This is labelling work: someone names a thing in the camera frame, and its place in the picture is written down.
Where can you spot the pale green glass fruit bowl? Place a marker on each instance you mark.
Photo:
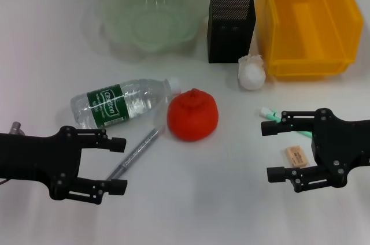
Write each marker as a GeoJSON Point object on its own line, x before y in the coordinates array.
{"type": "Point", "coordinates": [150, 25]}

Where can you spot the grey marker pen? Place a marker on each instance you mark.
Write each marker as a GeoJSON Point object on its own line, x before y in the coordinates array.
{"type": "Point", "coordinates": [138, 149]}

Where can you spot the yellow plastic bin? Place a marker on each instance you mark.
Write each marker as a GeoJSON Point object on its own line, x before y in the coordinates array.
{"type": "Point", "coordinates": [318, 25]}

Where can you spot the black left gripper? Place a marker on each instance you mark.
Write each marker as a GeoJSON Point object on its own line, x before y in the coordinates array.
{"type": "Point", "coordinates": [34, 158]}

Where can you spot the black mesh pen holder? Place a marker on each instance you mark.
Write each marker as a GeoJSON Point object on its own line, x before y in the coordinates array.
{"type": "Point", "coordinates": [231, 40]}

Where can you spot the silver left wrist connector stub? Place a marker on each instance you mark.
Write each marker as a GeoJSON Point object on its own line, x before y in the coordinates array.
{"type": "Point", "coordinates": [16, 129]}

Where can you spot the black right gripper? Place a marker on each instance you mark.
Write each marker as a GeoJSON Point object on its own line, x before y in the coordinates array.
{"type": "Point", "coordinates": [338, 144]}

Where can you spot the green label water bottle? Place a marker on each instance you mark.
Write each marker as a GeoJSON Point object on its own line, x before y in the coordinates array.
{"type": "Point", "coordinates": [115, 103]}

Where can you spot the red-orange fruit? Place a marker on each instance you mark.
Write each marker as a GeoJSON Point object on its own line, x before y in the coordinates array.
{"type": "Point", "coordinates": [192, 118]}

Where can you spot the mint green utility knife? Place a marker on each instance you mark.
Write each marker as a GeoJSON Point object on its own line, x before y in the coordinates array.
{"type": "Point", "coordinates": [267, 113]}

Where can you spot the beige eraser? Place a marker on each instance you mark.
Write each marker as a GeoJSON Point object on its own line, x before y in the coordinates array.
{"type": "Point", "coordinates": [296, 156]}

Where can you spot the white paper ball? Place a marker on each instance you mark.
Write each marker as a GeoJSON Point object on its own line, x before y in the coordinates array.
{"type": "Point", "coordinates": [251, 74]}

